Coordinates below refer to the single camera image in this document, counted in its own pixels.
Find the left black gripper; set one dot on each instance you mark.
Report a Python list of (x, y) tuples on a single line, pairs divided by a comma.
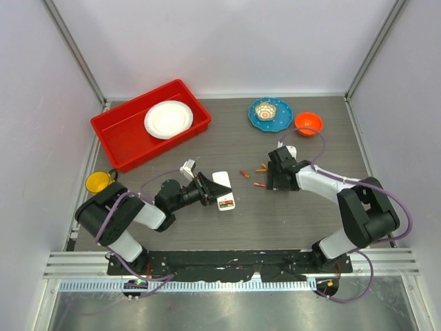
[(208, 190)]

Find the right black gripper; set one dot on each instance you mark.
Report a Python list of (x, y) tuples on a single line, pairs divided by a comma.
[(272, 182)]

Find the white remote control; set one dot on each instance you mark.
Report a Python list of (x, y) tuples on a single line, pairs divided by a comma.
[(222, 178)]

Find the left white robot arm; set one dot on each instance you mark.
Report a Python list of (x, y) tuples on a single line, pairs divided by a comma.
[(109, 213)]

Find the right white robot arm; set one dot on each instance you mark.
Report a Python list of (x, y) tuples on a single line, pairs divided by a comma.
[(366, 212)]

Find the red orange battery centre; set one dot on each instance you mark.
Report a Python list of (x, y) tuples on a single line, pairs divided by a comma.
[(243, 173)]

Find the blue ceramic plate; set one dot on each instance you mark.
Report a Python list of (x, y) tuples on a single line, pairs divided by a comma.
[(283, 119)]

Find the small patterned flower bowl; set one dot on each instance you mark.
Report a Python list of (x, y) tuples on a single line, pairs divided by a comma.
[(265, 111)]

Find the orange plastic bowl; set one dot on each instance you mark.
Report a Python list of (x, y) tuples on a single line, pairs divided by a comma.
[(308, 124)]

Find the white paper plate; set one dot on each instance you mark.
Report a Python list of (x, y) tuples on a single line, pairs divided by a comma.
[(167, 119)]

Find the red plastic bin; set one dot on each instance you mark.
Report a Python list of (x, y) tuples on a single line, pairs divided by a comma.
[(122, 133)]

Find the yellow plastic mug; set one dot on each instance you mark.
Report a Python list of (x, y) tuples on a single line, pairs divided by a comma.
[(100, 180)]

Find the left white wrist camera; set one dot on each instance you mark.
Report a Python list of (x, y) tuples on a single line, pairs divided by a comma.
[(187, 169)]

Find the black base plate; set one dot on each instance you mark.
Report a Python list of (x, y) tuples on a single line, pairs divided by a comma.
[(230, 266)]

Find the white slotted cable duct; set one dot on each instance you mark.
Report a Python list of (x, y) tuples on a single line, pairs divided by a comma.
[(123, 285)]

